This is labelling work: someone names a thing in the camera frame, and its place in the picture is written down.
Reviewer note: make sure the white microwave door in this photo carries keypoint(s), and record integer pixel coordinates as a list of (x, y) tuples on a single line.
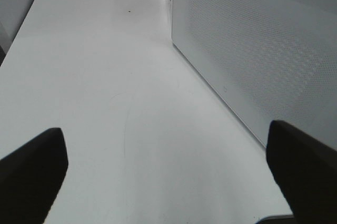
[(267, 59)]

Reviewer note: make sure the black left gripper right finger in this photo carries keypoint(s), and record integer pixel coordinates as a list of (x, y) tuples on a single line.
[(305, 171)]

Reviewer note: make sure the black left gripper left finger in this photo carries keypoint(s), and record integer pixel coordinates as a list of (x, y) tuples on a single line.
[(31, 177)]

